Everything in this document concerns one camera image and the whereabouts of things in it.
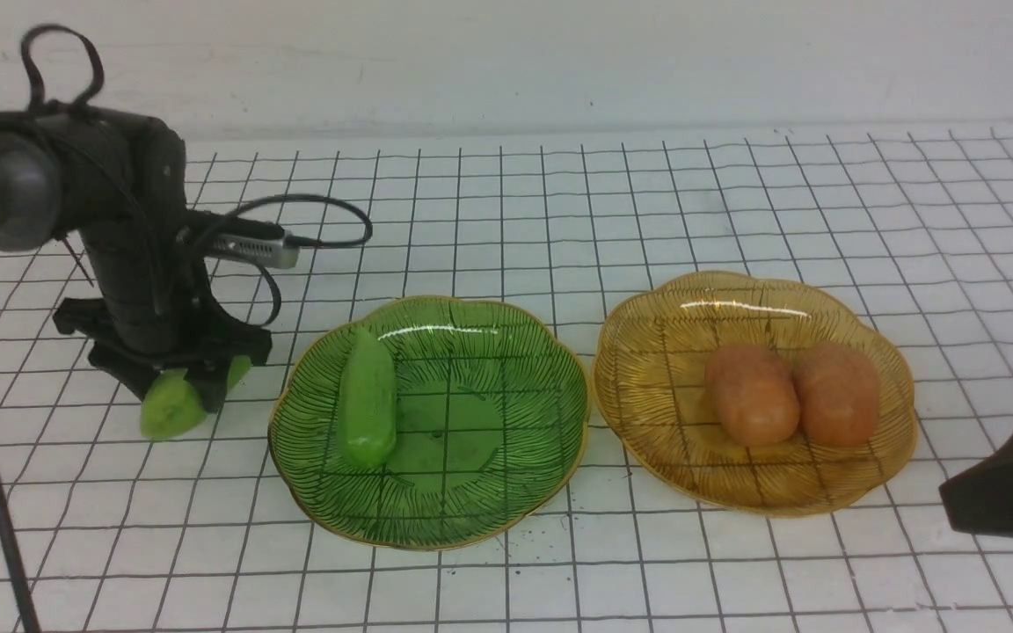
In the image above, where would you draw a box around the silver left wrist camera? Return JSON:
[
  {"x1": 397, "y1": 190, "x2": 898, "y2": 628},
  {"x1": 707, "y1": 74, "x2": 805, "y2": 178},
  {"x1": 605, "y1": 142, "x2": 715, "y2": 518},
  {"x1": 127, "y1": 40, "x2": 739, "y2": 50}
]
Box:
[{"x1": 205, "y1": 229, "x2": 299, "y2": 270}]

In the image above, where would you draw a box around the orange potato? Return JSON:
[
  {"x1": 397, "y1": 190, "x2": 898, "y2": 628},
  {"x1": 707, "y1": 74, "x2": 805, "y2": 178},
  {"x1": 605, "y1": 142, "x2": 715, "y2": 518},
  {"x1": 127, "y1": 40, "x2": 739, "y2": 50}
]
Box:
[
  {"x1": 792, "y1": 341, "x2": 881, "y2": 447},
  {"x1": 704, "y1": 342, "x2": 800, "y2": 447}
]

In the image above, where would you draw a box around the black camera cable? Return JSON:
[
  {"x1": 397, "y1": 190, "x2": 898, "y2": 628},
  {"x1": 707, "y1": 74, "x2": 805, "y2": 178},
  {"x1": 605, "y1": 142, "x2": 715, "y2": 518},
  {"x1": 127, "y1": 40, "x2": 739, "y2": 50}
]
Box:
[{"x1": 199, "y1": 193, "x2": 374, "y2": 328}]

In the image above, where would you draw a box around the amber glass plate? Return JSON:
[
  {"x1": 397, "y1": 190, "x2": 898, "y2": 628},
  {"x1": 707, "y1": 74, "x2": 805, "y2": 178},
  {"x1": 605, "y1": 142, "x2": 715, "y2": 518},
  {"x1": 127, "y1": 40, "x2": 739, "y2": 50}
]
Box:
[{"x1": 594, "y1": 270, "x2": 918, "y2": 516}]

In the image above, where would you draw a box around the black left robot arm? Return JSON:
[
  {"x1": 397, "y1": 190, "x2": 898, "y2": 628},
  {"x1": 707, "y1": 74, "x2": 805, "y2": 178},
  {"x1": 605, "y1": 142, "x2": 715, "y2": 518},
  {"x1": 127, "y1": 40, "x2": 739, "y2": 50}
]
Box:
[{"x1": 0, "y1": 113, "x2": 271, "y2": 412}]

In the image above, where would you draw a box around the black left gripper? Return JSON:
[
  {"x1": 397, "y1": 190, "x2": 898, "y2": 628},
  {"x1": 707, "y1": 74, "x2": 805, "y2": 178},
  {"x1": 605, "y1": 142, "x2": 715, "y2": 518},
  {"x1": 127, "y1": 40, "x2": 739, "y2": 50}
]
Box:
[{"x1": 27, "y1": 111, "x2": 271, "y2": 413}]

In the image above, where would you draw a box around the green glass plate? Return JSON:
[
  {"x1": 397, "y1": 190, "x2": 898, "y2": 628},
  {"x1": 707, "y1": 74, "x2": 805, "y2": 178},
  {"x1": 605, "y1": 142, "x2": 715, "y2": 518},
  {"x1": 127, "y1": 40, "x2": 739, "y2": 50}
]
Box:
[{"x1": 268, "y1": 296, "x2": 590, "y2": 550}]

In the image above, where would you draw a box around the white grid tablecloth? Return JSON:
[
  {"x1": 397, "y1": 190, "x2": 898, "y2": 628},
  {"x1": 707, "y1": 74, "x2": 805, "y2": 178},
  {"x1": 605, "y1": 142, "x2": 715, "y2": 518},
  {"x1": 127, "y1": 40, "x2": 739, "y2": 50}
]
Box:
[{"x1": 0, "y1": 126, "x2": 1013, "y2": 632}]

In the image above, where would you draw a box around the green cucumber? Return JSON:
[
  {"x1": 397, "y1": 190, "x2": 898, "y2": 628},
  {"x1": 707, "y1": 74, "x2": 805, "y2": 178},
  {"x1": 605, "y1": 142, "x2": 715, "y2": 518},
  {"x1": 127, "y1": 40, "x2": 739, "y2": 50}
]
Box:
[
  {"x1": 138, "y1": 357, "x2": 252, "y2": 440},
  {"x1": 335, "y1": 327, "x2": 397, "y2": 469}
]

